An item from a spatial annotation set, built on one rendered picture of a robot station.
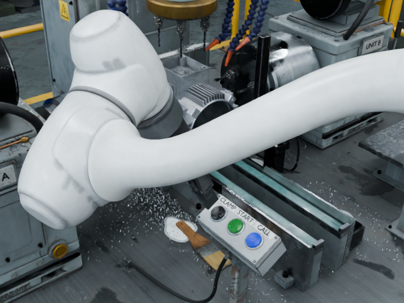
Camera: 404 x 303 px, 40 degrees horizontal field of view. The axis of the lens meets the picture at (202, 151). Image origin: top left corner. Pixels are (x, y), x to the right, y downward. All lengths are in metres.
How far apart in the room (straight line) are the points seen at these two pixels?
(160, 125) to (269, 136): 0.25
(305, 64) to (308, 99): 1.03
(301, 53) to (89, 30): 1.00
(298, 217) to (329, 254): 0.11
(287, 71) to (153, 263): 0.65
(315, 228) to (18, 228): 0.68
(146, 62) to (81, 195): 0.20
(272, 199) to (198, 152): 0.83
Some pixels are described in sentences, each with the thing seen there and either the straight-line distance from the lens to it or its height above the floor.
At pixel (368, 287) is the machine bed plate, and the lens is 1.37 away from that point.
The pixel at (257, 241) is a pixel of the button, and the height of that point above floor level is 1.07.
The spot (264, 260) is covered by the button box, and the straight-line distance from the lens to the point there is 1.01.
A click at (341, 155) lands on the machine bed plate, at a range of 1.81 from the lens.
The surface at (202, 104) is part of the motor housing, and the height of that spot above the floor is 1.09.
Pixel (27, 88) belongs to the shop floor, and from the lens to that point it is 4.15.
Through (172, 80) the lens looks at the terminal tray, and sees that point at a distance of 1.46.
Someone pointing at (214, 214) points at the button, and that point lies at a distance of 1.07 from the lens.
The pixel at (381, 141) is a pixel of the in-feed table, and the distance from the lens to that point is 1.69.
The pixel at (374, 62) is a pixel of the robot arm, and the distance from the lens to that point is 0.61.
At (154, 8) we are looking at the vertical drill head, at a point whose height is 1.32.
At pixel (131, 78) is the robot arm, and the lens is 0.73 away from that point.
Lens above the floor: 1.74
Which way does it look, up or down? 32 degrees down
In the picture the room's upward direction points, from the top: 1 degrees clockwise
